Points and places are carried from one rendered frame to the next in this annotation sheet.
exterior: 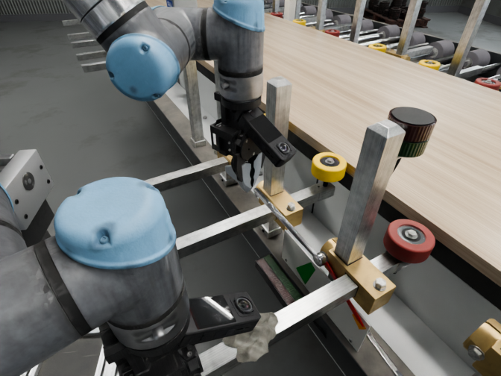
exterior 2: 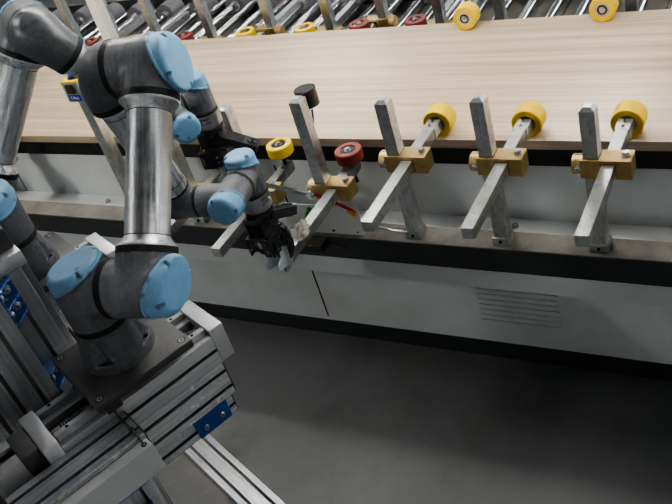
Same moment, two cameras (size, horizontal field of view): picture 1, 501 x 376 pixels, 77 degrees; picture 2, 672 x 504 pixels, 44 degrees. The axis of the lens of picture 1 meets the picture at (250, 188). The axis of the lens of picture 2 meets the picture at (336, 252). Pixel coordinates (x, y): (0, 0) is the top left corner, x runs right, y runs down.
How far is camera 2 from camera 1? 1.78 m
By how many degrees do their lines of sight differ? 19
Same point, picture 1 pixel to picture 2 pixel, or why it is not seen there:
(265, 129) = (235, 136)
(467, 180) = (367, 107)
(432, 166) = (343, 110)
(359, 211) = (310, 146)
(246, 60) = (210, 104)
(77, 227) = (238, 159)
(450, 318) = not seen: hidden behind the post
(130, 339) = (260, 204)
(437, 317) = not seen: hidden behind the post
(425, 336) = not seen: hidden behind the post
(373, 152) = (298, 113)
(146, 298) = (260, 179)
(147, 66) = (192, 123)
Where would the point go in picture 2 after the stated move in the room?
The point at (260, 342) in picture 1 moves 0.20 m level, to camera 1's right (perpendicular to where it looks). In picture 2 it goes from (305, 228) to (365, 191)
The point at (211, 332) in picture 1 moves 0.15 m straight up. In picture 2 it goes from (281, 210) to (263, 159)
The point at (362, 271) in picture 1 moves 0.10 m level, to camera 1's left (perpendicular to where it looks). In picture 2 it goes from (334, 181) to (305, 199)
